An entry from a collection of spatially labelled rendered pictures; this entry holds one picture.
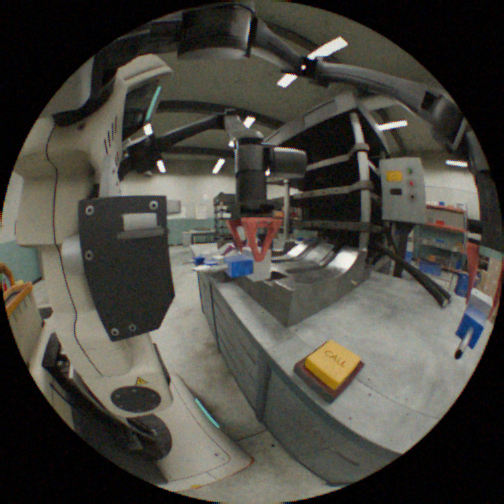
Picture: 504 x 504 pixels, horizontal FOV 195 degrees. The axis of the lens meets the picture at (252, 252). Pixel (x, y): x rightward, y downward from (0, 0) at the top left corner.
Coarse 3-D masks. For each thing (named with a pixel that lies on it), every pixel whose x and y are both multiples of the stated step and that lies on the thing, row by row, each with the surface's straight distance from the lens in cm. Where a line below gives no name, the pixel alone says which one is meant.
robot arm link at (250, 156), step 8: (240, 152) 28; (248, 152) 27; (256, 152) 27; (264, 152) 28; (272, 152) 28; (240, 160) 27; (248, 160) 26; (256, 160) 26; (264, 160) 28; (272, 160) 28; (240, 168) 26; (248, 168) 26; (256, 168) 26; (264, 168) 27; (272, 168) 28
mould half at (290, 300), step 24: (288, 264) 46; (312, 264) 49; (336, 264) 48; (360, 264) 55; (264, 288) 35; (288, 288) 28; (312, 288) 32; (336, 288) 43; (288, 312) 30; (312, 312) 37
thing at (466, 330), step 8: (472, 296) 26; (480, 296) 27; (472, 304) 27; (480, 304) 26; (488, 304) 26; (464, 312) 27; (472, 312) 24; (480, 312) 26; (488, 312) 27; (464, 320) 23; (472, 320) 23; (480, 320) 24; (456, 328) 28; (464, 328) 23; (472, 328) 23; (480, 328) 23; (464, 336) 21; (472, 336) 23; (464, 344) 19; (472, 344) 24; (456, 352) 19
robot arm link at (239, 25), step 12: (192, 12) 22; (204, 12) 21; (216, 12) 21; (228, 12) 21; (240, 12) 22; (192, 24) 21; (204, 24) 20; (216, 24) 20; (228, 24) 19; (240, 24) 21; (180, 36) 21; (192, 36) 20; (204, 36) 20; (240, 36) 21; (168, 48) 23
